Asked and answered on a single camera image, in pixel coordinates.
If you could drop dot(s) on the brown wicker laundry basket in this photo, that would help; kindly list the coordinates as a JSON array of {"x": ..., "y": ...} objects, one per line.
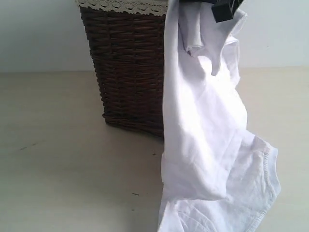
[{"x": 127, "y": 53}]

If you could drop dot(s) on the white shirt with red lettering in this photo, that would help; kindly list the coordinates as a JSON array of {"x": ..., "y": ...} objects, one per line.
[{"x": 217, "y": 176}]

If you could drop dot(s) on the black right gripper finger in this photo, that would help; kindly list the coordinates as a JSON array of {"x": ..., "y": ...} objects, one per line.
[{"x": 224, "y": 10}]

